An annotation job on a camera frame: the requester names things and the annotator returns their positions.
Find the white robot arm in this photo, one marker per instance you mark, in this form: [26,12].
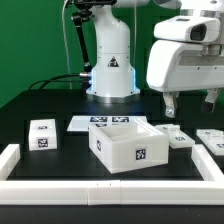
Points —
[113,78]

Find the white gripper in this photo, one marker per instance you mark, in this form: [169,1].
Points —
[175,66]

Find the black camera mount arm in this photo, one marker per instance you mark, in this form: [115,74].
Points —
[81,33]

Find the small white cabinet top block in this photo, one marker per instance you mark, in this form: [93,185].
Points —
[42,135]

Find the white marker base plate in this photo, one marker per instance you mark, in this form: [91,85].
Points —
[81,123]

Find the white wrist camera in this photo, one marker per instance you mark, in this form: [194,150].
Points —
[188,29]

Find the white cabinet door panel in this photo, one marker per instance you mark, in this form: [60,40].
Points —
[213,139]
[177,138]

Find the white cabinet body box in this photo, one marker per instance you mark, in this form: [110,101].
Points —
[129,146]

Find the white U-shaped fence frame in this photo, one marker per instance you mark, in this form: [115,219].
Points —
[208,191]

